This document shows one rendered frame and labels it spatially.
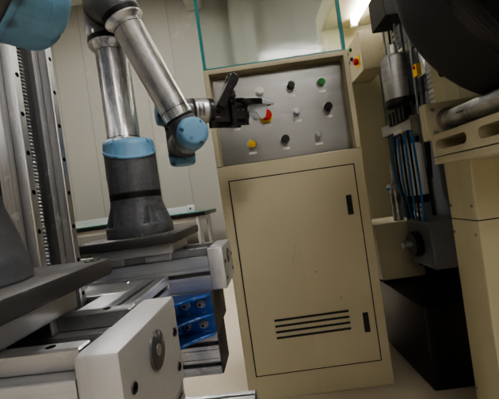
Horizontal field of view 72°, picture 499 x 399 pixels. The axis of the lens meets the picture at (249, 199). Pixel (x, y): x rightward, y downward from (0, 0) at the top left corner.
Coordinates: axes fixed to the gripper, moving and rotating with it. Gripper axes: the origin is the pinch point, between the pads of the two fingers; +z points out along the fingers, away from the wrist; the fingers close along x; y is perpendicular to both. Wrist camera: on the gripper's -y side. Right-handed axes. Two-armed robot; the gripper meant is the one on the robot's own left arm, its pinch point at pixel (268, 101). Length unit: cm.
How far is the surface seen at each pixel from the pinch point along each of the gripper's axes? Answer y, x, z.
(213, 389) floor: 111, -30, -21
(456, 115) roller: 11, 43, 29
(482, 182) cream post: 29, 40, 43
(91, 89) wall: -89, -413, -53
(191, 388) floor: 112, -37, -29
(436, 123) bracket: 12.4, 35.4, 31.3
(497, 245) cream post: 46, 43, 44
